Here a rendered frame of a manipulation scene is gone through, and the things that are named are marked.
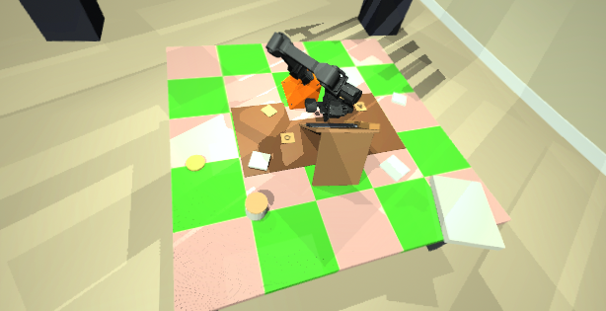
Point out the yellow flat disc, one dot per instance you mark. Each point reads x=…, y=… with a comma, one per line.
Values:
x=195, y=162

